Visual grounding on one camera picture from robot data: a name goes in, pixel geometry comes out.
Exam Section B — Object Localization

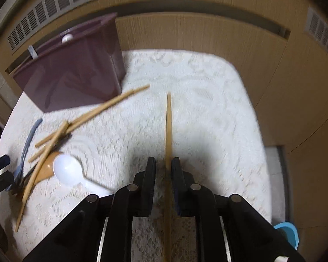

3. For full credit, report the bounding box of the blue plastic spoon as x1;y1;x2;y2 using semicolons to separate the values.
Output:
6;118;43;192

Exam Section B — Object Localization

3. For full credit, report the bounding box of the wooden chopstick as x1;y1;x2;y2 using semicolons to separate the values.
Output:
29;128;71;163
15;121;69;233
35;84;150;148
163;93;172;261

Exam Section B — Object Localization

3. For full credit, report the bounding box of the brown wooden spoon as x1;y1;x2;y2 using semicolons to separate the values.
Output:
18;151;61;197

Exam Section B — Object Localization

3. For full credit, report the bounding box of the white plastic spoon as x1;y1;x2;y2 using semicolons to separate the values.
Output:
61;34;73;43
53;154;114;197

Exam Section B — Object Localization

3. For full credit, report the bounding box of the blue round container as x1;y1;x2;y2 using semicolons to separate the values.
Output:
274;222;299;250

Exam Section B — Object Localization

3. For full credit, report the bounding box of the maroon plastic utensil holder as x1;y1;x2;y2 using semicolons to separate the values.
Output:
13;13;126;113

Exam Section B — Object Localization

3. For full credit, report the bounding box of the white lace table cloth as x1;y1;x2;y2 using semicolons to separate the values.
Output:
0;50;272;261

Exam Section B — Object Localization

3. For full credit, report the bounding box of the small wall vent grille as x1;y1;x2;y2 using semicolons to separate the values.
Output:
305;7;328;53

